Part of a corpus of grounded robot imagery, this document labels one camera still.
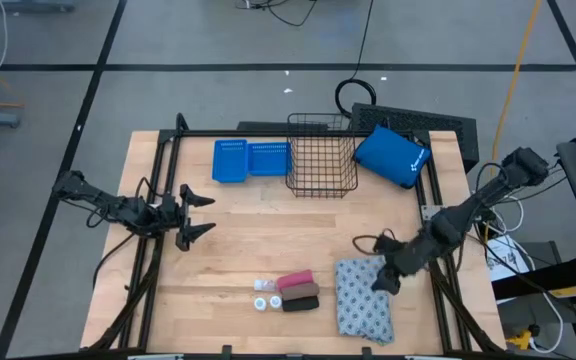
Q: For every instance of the silver mounting plate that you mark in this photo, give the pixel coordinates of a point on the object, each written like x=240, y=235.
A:
x=430, y=212

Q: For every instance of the blue zip pouch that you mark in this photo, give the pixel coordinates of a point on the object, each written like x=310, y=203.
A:
x=392, y=156

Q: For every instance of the black bandage roll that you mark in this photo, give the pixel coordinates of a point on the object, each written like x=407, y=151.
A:
x=300, y=303

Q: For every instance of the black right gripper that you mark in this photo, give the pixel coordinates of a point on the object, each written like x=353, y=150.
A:
x=405, y=255

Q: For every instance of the blue plastic basket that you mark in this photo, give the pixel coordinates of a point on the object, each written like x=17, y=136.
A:
x=229, y=161
x=269, y=160

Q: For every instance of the pink eraser block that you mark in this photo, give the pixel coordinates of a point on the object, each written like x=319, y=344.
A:
x=295, y=280

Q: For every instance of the black aluminium table frame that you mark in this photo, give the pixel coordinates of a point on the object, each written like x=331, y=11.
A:
x=203, y=133

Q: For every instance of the black perforated box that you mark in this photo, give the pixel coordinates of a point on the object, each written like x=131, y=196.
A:
x=418, y=117

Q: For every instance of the yellow power plug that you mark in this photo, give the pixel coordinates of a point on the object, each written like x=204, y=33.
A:
x=520, y=340

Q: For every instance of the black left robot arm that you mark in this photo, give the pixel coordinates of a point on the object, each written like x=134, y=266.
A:
x=98, y=200

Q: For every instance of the black shelf beam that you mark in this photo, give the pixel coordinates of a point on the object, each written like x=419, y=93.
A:
x=558, y=272

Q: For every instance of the tan bandage roll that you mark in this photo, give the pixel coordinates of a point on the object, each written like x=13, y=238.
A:
x=300, y=291

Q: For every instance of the white paper sheet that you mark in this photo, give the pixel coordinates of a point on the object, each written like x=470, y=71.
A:
x=505, y=260

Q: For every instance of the black table clamp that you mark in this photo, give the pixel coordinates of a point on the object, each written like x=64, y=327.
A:
x=226, y=351
x=366, y=352

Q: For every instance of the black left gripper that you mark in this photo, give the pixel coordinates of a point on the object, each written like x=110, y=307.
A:
x=173, y=215

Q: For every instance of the white round jar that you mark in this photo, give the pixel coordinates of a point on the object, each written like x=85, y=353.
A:
x=275, y=302
x=260, y=304

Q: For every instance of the small clear bottle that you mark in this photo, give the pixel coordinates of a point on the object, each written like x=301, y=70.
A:
x=265, y=285

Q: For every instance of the grey patterned cloth pack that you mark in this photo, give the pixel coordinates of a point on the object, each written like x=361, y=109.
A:
x=363, y=305

